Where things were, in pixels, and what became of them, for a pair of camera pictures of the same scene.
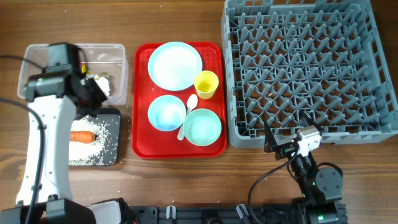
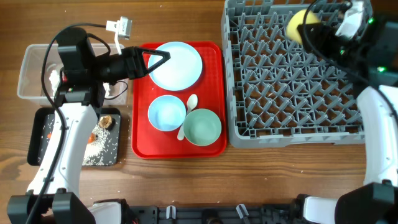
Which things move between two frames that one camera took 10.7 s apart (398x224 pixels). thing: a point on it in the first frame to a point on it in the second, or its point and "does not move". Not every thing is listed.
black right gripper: x=271 y=145 to x=326 y=33
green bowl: x=202 y=127 does not move
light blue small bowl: x=166 y=112 does not move
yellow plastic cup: x=205 y=83 to x=297 y=19
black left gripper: x=94 y=92 to x=137 y=63
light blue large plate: x=173 y=66 does not move
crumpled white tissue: x=104 y=84 does not move
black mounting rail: x=212 y=214 does not move
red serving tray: x=147 y=142 does not move
